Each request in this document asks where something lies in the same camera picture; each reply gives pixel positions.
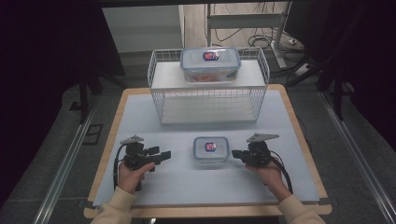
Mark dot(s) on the small clear food container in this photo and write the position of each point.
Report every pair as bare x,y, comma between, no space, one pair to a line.
211,150

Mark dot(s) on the black floor plate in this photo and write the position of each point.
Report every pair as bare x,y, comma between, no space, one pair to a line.
92,133

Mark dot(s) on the light blue table mat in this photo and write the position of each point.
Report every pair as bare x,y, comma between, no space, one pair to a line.
193,183

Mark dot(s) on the person's right hand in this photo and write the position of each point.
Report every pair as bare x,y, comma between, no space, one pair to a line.
271,177

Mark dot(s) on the black tripod stand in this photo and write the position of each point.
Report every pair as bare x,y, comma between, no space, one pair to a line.
337,96

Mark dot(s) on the white cabinet panel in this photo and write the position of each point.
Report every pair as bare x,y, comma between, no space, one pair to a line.
141,28

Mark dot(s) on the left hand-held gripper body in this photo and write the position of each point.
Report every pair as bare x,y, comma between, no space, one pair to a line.
137,157

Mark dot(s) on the metal floor rail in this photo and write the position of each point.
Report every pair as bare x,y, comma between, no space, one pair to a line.
358,146
67,165

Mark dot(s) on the large clear food container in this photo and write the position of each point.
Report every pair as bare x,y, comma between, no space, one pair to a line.
210,63

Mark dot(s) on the white metal desk frame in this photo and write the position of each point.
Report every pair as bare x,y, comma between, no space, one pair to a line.
246,21

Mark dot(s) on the black stand leg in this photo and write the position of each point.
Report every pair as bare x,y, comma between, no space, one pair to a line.
83,99

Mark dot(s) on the white power strip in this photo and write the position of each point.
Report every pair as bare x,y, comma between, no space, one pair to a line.
302,69

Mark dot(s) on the person's left hand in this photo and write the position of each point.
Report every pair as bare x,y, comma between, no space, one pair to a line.
132,179

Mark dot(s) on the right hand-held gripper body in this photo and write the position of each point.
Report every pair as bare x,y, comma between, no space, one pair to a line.
258,154

